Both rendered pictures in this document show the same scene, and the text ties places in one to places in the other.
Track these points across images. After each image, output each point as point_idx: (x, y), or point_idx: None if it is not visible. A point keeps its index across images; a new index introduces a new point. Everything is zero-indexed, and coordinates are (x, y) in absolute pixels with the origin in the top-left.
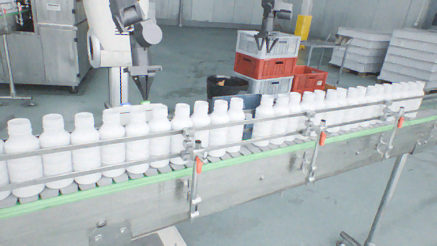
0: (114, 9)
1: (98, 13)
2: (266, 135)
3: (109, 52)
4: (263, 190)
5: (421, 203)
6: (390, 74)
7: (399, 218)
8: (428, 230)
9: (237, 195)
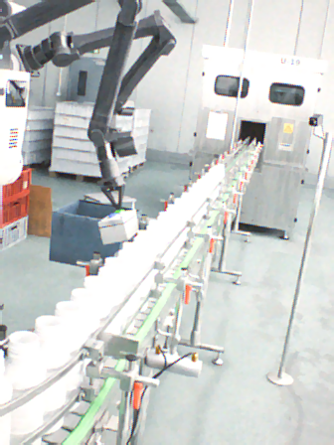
0: (99, 124)
1: (0, 124)
2: (196, 222)
3: (2, 169)
4: (196, 274)
5: (191, 293)
6: (65, 163)
7: (186, 311)
8: (211, 312)
9: (192, 280)
